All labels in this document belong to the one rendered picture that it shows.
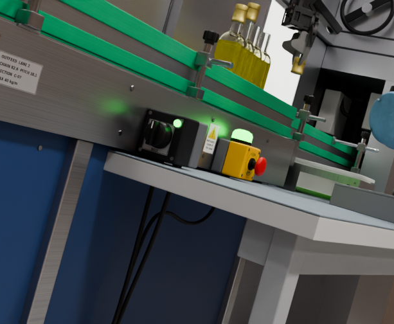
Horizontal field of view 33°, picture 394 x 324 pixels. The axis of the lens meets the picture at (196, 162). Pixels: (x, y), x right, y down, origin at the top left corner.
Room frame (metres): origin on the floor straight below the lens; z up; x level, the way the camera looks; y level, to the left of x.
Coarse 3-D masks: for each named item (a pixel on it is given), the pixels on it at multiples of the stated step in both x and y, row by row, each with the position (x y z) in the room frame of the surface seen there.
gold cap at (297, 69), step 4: (296, 60) 1.88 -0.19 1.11; (292, 64) 1.89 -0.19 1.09; (296, 64) 1.88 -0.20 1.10; (304, 64) 1.88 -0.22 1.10; (292, 68) 1.88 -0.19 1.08; (296, 68) 1.88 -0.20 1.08; (300, 68) 1.88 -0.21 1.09; (292, 72) 1.91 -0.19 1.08; (296, 72) 1.87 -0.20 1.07; (300, 72) 1.88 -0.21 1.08
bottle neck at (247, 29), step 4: (248, 20) 1.69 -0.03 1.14; (248, 24) 1.69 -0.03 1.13; (252, 24) 1.69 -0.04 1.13; (244, 28) 1.69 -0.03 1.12; (248, 28) 1.69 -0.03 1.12; (252, 28) 1.69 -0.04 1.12; (244, 32) 1.69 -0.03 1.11; (248, 32) 1.69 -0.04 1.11; (252, 32) 1.70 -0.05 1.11; (244, 36) 1.69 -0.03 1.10; (248, 36) 1.69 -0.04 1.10
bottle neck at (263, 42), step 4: (264, 32) 1.79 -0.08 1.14; (260, 36) 1.80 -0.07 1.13; (264, 36) 1.79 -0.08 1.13; (268, 36) 1.79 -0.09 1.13; (260, 40) 1.80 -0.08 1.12; (264, 40) 1.79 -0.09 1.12; (268, 40) 1.80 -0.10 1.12; (260, 44) 1.79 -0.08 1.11; (264, 44) 1.79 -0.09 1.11; (268, 44) 1.80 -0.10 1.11; (260, 48) 1.79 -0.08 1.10; (264, 48) 1.79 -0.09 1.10
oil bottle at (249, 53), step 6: (246, 42) 1.67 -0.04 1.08; (246, 48) 1.67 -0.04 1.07; (252, 48) 1.70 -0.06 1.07; (246, 54) 1.67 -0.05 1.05; (252, 54) 1.70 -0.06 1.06; (246, 60) 1.68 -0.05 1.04; (240, 66) 1.67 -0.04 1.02; (246, 66) 1.69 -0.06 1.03; (240, 72) 1.67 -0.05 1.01; (246, 72) 1.70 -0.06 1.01; (246, 78) 1.71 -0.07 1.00
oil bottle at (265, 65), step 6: (264, 54) 1.78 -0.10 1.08; (264, 60) 1.77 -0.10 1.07; (270, 60) 1.81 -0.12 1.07; (264, 66) 1.78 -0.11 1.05; (270, 66) 1.81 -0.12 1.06; (258, 72) 1.77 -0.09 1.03; (264, 72) 1.79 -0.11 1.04; (258, 78) 1.77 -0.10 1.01; (264, 78) 1.80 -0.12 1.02; (258, 84) 1.78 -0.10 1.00; (264, 84) 1.81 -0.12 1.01
